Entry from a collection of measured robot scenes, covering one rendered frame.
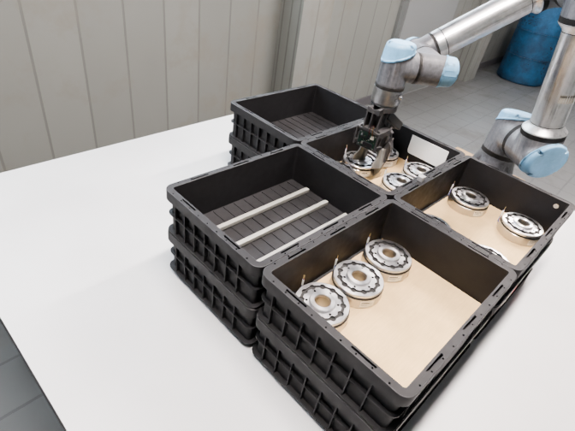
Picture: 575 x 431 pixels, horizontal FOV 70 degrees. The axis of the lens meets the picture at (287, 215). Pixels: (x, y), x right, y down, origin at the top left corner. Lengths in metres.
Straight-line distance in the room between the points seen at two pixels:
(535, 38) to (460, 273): 5.56
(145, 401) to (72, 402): 0.12
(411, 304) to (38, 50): 1.88
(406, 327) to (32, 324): 0.72
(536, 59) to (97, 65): 5.33
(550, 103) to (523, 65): 5.11
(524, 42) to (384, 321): 5.77
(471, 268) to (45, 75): 1.94
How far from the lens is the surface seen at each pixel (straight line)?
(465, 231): 1.14
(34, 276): 1.07
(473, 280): 0.93
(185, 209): 0.83
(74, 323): 0.95
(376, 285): 0.83
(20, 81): 2.23
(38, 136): 2.34
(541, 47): 6.38
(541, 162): 1.35
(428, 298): 0.90
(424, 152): 1.34
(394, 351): 0.78
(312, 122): 1.50
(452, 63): 1.14
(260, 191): 1.07
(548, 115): 1.32
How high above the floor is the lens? 1.42
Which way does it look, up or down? 36 degrees down
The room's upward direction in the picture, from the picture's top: 10 degrees clockwise
